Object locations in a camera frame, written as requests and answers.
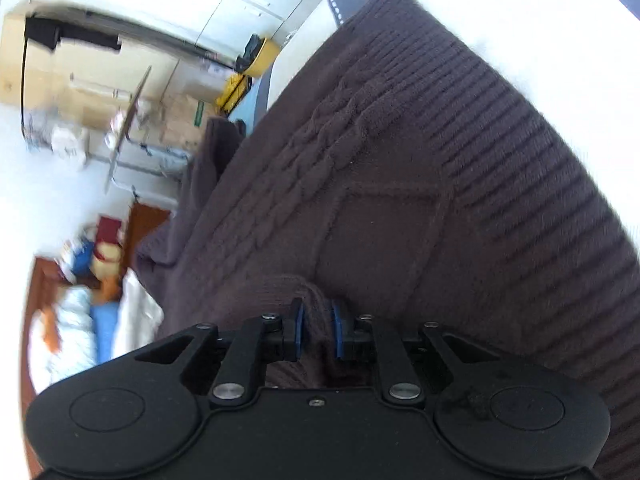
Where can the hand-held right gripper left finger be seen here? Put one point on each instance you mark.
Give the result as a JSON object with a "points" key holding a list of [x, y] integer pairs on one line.
{"points": [[298, 332]]}

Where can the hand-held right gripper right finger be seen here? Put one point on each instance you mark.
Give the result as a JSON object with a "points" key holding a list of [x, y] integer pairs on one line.
{"points": [[337, 332]]}

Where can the brown knitted sweater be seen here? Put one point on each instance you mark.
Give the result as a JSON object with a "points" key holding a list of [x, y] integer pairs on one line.
{"points": [[400, 185]]}

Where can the red box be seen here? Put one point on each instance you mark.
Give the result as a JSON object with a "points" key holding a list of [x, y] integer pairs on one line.
{"points": [[107, 227]]}

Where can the white patterned bedding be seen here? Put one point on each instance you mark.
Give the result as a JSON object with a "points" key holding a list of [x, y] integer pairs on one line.
{"points": [[72, 330]]}

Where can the small cardboard box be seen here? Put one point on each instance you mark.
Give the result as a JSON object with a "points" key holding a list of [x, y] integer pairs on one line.
{"points": [[182, 120]]}

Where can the yellow bags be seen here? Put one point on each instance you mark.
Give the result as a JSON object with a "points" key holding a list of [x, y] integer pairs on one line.
{"points": [[232, 92]]}

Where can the yellow bin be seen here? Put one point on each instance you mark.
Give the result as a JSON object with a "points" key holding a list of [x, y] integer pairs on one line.
{"points": [[262, 57]]}

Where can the large cardboard box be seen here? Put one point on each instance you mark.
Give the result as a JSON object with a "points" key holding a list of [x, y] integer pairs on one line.
{"points": [[80, 80]]}

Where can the white cabinets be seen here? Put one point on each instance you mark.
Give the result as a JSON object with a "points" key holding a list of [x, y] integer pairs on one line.
{"points": [[255, 0]]}

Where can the metal frame table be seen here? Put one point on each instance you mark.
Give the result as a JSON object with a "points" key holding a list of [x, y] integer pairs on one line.
{"points": [[127, 125]]}

